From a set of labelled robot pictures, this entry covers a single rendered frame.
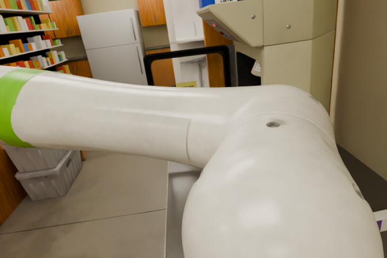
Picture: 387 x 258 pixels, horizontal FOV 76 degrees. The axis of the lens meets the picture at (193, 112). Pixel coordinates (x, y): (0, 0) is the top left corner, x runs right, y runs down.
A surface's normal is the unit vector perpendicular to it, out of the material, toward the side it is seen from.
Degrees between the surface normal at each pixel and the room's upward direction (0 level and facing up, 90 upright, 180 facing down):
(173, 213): 0
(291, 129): 14
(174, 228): 0
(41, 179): 96
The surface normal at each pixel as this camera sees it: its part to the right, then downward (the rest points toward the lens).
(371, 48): -0.99, 0.14
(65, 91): -0.11, -0.55
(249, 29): 0.07, 0.35
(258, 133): -0.24, -0.95
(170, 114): -0.29, -0.29
